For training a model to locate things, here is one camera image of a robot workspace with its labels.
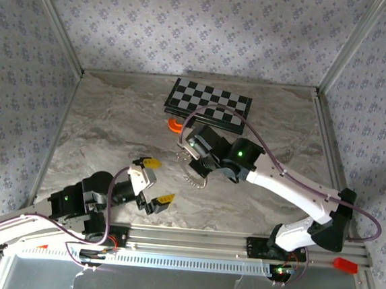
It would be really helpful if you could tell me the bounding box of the orange curved plastic piece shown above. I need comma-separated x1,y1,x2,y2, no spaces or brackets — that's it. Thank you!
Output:
166,117,185,134

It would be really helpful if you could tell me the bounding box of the black controller board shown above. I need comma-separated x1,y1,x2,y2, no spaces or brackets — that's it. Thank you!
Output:
77,247,117,262
267,263,295,283

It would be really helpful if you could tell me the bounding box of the black white checkered board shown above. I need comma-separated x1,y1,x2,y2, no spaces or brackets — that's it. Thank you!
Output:
161,77,255,136

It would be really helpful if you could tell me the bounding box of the red plastic block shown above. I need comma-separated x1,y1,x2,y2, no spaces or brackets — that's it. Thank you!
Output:
333,256,360,275

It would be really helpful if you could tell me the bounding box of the wide aluminium extrusion rail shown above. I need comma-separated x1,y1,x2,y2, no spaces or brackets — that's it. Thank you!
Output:
107,220,374,273

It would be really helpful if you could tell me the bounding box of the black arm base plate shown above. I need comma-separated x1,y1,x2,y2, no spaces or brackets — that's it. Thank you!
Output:
77,221,130,269
245,236,309,263

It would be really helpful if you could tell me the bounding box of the slotted metal cable duct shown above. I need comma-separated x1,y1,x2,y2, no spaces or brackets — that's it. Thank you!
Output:
17,240,280,281

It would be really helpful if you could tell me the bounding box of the aluminium table edge rail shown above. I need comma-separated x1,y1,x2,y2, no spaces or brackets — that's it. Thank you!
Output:
25,66,85,211
299,87,386,265

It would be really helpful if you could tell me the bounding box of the thin purple base cable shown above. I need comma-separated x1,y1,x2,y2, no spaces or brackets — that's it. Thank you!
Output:
294,247,311,287
63,241,100,272

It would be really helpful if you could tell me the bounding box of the aluminium frame post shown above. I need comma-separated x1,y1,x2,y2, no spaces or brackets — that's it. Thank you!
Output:
317,0,386,100
15,0,92,79

